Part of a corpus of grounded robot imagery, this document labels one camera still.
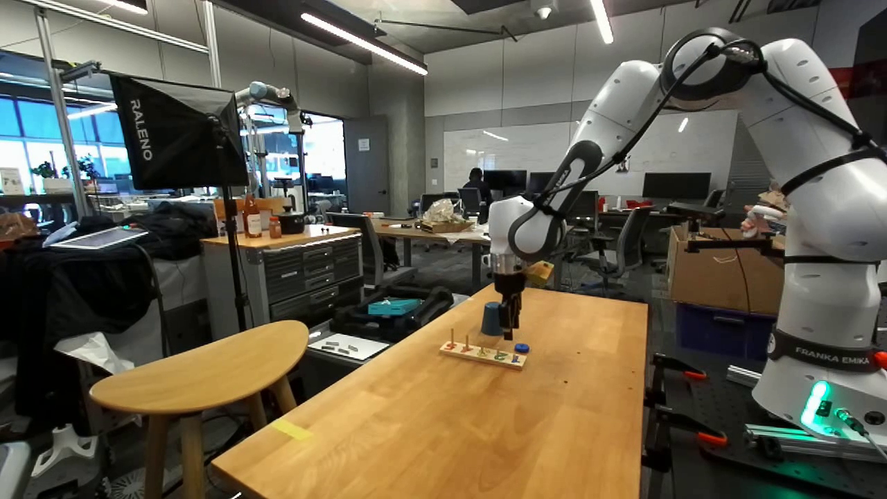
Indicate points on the grey drawer cabinet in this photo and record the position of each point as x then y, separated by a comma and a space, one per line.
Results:
299, 276

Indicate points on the blue storage bin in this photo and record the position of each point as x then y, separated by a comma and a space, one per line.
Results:
721, 332

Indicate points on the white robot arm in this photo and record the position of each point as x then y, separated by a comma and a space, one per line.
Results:
825, 369

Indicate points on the background wooden desk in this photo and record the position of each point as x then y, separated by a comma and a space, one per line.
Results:
411, 230

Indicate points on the wooden half-round stool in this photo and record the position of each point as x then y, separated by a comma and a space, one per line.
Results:
178, 390

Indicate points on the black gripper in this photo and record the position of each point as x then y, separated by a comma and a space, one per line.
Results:
511, 297

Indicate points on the cardboard box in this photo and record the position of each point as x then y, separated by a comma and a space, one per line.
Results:
737, 279

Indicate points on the black bag on floor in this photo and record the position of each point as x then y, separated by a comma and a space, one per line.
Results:
392, 311

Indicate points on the black softbox light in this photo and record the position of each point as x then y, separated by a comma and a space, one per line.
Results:
178, 133

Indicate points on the blue plastic cup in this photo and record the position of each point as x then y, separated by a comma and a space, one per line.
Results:
494, 320

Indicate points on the wooden peg board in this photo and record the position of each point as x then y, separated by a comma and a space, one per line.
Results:
484, 352

